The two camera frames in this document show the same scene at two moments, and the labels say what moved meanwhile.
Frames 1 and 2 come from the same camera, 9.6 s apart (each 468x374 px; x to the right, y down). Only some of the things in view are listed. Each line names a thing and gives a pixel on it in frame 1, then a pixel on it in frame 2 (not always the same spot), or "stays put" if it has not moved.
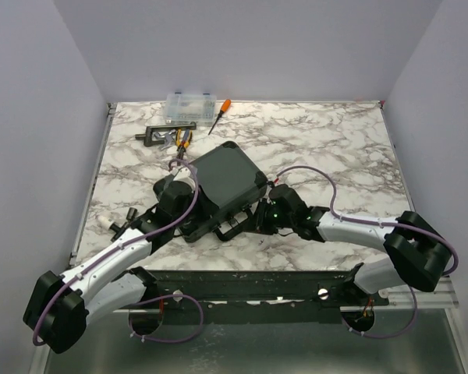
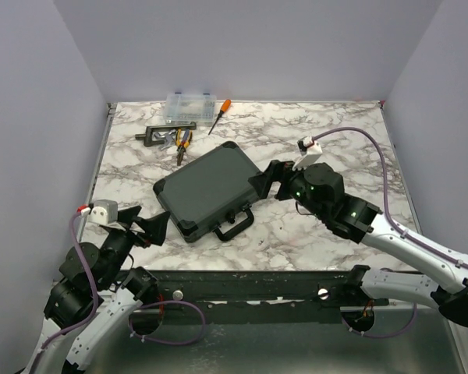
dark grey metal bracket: x=147 y=136 stays put
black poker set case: x=229 y=181 stays put
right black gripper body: x=269 y=219 → x=292 y=184
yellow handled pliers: x=182 y=141 stays put
